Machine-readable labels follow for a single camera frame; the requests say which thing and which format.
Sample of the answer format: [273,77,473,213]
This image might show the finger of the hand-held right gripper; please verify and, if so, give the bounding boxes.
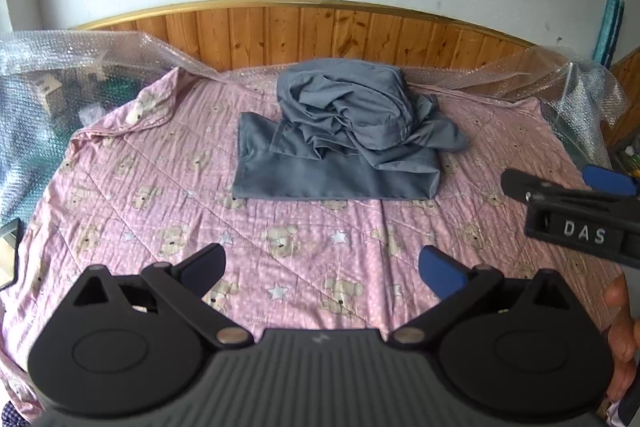
[501,168,617,208]
[582,164,640,198]

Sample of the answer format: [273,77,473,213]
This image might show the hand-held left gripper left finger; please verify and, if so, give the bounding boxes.
[70,243,253,350]

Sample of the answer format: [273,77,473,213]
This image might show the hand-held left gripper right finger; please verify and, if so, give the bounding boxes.
[389,246,572,351]

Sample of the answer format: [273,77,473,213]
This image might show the grey pants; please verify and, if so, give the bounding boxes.
[231,58,471,202]

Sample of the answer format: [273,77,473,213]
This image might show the person's right hand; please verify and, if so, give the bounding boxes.
[602,274,640,404]

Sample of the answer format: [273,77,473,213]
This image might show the pink bear-print blanket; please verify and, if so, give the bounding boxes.
[0,67,621,423]

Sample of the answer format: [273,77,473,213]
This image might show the teal rolled mat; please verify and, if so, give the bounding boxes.
[592,0,627,68]

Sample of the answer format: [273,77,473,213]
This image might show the black-edged board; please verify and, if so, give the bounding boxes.
[0,217,24,292]

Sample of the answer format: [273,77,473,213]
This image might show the wooden headboard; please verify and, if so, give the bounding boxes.
[75,0,538,74]

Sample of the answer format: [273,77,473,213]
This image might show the clear bubble wrap sheet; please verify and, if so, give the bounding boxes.
[0,29,631,228]

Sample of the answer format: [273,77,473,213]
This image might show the wooden wall panel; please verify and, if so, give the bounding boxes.
[609,47,640,148]

